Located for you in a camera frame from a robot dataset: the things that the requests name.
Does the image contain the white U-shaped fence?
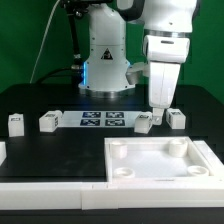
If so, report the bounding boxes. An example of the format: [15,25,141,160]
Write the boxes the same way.
[0,141,224,210]

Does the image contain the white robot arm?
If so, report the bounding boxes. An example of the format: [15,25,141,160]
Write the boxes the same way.
[79,0,200,125]

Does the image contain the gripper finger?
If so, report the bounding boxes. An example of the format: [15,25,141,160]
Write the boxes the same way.
[152,108,164,125]

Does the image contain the black cable bundle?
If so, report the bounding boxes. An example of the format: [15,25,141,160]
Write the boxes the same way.
[34,0,86,85]

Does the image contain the white cable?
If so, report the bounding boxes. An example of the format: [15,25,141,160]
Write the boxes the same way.
[29,0,62,84]

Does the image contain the white square tabletop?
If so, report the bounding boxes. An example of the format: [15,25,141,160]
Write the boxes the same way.
[104,137,215,184]

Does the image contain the white sheet with tags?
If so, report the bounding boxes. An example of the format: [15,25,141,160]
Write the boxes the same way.
[59,111,140,128]

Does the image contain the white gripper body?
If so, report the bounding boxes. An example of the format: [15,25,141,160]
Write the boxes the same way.
[143,35,190,108]

